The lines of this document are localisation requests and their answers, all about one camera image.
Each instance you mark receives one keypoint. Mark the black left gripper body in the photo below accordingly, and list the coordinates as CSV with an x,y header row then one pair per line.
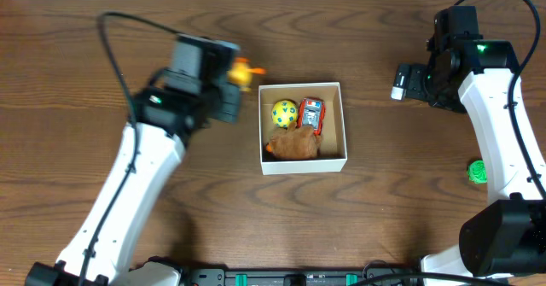
x,y
230,93

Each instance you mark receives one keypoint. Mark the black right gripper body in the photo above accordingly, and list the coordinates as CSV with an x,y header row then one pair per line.
x,y
427,85

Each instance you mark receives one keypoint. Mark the yellow blue duck toy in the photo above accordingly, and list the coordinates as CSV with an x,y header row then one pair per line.
x,y
242,73

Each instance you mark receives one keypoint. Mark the yellow ball with blue letters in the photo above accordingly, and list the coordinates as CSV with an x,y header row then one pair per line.
x,y
284,113

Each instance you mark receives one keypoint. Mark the brown plush toy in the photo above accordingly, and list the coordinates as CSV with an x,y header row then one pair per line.
x,y
294,143

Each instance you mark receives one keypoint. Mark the red toy car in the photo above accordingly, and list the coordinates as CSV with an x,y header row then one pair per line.
x,y
312,112

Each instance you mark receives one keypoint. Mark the green yarn ball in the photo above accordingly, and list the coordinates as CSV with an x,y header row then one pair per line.
x,y
476,172

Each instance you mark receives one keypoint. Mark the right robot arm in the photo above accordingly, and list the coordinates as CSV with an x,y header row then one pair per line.
x,y
481,78

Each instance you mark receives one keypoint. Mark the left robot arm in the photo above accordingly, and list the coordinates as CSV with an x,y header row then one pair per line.
x,y
152,147

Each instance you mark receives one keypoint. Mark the white cardboard box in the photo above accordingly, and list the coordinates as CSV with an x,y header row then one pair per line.
x,y
332,154

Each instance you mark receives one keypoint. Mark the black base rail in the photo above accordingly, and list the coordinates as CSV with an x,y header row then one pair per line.
x,y
221,277

